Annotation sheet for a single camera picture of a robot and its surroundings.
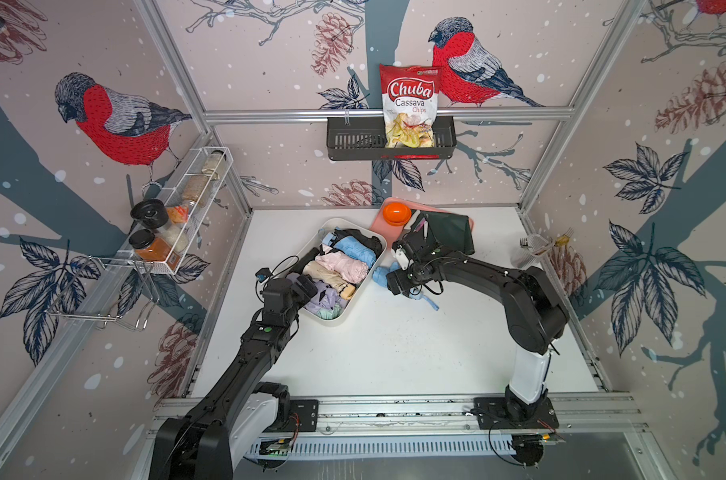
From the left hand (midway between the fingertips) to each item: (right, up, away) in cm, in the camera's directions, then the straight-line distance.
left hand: (306, 277), depth 86 cm
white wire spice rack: (-29, +23, -10) cm, 38 cm away
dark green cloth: (+51, +13, +27) cm, 59 cm away
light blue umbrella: (+13, +8, +10) cm, 18 cm away
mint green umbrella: (+7, -11, 0) cm, 13 cm away
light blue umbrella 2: (+22, -1, +9) cm, 24 cm away
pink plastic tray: (+27, +13, +18) cm, 35 cm away
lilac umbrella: (+5, -5, -2) cm, 7 cm away
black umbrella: (-2, +5, +14) cm, 15 cm away
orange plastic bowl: (+30, +20, +30) cm, 46 cm away
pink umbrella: (+11, +2, +6) cm, 12 cm away
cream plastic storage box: (+7, +16, +22) cm, 29 cm away
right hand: (+28, -2, +9) cm, 30 cm away
